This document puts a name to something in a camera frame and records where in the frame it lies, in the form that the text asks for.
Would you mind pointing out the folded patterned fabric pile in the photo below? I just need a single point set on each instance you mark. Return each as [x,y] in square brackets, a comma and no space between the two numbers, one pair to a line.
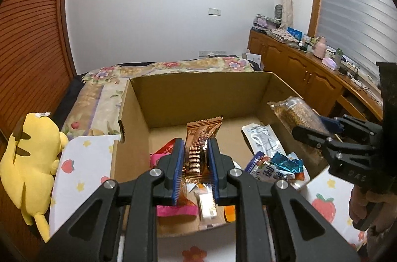
[272,28]

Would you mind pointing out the green cap glass bottle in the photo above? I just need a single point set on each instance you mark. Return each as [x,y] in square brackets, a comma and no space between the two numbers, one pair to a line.
[338,57]

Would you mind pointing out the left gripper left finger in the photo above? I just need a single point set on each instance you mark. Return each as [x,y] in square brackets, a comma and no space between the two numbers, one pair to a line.
[117,220]

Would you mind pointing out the small white fan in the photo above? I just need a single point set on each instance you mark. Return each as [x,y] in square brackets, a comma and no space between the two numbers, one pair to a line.
[278,12]

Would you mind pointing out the blue top white duck pack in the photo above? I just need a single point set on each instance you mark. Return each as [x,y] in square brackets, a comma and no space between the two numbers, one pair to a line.
[262,169]

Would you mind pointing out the red top white duck pack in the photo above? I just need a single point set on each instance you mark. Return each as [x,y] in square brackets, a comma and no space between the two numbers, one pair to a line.
[166,149]

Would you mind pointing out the blue foil candy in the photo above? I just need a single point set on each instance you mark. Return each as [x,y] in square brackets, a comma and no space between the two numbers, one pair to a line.
[291,162]

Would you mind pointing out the long clear white snack pack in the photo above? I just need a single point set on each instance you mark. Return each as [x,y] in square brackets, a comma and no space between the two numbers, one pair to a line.
[262,139]

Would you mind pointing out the blue small box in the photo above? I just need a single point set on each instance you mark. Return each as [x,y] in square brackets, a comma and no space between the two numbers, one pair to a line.
[295,33]

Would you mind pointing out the small white wafer pack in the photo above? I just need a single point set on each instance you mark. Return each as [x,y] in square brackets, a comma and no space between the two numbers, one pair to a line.
[207,206]

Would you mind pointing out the pink thermos jug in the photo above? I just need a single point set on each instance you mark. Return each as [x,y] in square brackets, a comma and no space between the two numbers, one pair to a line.
[319,50]

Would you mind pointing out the person's right hand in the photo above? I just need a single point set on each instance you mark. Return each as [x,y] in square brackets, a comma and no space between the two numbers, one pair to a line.
[358,208]

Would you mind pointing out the yellow Pikachu plush toy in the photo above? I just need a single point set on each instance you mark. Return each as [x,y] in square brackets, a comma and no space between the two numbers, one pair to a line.
[29,166]

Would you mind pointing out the white power strip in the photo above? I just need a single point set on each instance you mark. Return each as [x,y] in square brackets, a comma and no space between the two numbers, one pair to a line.
[356,83]

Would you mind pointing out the orange chicken feet snack pack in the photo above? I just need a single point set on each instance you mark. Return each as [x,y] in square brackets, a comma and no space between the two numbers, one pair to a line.
[229,213]

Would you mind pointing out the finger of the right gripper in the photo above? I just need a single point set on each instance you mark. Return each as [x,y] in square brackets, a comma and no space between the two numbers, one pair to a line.
[316,139]
[348,127]

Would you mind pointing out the brown cardboard box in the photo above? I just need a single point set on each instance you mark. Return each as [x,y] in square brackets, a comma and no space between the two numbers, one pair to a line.
[195,107]

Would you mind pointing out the small silver orange snack pack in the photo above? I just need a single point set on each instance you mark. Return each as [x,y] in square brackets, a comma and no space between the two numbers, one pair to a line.
[199,188]

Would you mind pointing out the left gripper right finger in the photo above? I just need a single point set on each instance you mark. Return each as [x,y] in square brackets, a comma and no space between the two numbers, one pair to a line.
[273,221]

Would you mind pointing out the white wall switch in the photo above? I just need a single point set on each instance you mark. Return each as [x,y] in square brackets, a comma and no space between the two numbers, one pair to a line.
[214,12]

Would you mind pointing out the grey window blind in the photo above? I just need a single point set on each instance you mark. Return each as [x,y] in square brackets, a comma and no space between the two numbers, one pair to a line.
[364,30]

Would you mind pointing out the wooden louvered wardrobe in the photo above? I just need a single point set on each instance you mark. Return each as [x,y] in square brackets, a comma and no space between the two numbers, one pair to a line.
[36,62]

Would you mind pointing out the wooden sideboard cabinet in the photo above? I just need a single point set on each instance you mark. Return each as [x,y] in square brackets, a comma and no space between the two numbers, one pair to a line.
[328,92]

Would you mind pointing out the clear brown grain bar pack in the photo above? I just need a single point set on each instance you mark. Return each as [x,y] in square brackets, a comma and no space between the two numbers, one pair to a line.
[294,112]

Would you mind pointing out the copper foil candy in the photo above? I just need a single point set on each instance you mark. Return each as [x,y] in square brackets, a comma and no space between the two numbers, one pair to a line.
[196,167]

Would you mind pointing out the pink packaged braised egg snack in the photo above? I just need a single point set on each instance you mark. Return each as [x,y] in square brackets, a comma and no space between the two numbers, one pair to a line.
[176,202]

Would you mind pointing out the pink tissue box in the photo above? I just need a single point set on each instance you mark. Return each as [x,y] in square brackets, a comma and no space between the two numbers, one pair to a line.
[330,63]

